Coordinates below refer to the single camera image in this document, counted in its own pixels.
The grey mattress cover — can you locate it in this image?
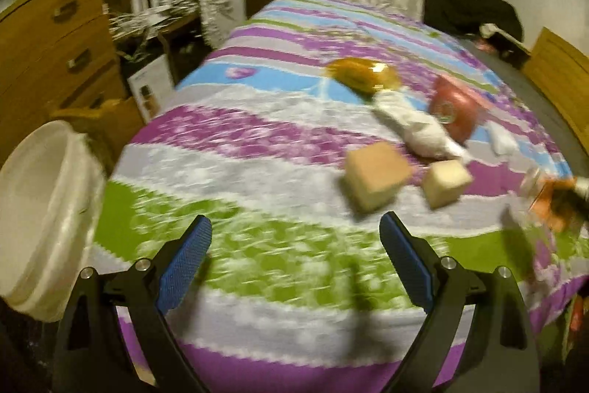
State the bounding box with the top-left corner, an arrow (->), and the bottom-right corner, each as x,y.
460,38 -> 589,184

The beige cardboard box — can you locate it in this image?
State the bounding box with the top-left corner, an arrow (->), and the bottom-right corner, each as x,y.
422,160 -> 474,210

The floral striped bedsheet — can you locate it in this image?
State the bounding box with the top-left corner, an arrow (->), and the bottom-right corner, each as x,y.
89,0 -> 589,385

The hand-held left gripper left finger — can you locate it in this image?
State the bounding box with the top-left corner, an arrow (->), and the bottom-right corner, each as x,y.
54,215 -> 213,393

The white plastic bucket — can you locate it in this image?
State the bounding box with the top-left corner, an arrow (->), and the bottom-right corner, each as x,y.
0,120 -> 110,323

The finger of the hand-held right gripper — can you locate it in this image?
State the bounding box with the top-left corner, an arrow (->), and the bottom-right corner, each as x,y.
550,183 -> 589,235

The yellow cardboard box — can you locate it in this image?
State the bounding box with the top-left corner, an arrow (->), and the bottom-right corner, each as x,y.
345,143 -> 414,213

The orange red small box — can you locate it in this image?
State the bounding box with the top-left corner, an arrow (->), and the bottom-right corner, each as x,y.
528,176 -> 577,229

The white cardboard box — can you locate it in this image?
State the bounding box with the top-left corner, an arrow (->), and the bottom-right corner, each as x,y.
127,53 -> 176,120

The wooden dresser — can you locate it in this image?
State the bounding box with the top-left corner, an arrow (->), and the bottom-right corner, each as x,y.
0,0 -> 128,168

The red cardboard box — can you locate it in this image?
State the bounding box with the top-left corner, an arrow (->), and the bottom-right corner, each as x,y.
430,75 -> 489,144

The dark wooden side table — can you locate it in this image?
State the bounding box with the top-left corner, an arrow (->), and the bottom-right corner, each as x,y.
115,11 -> 205,67

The black jacket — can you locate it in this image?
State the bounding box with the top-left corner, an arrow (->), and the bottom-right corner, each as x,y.
424,0 -> 524,49

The wooden headboard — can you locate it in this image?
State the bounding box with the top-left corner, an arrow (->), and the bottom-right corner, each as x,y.
522,27 -> 589,127

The white grey plastic pouch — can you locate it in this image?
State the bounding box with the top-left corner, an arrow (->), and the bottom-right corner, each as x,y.
372,90 -> 466,160

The white tissue paper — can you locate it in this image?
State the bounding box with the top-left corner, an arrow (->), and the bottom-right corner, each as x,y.
487,121 -> 519,155

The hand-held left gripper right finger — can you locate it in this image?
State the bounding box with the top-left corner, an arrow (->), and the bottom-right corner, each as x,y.
380,211 -> 539,393

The tangle of white cables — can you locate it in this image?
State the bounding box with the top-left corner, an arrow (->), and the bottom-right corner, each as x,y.
109,0 -> 201,44

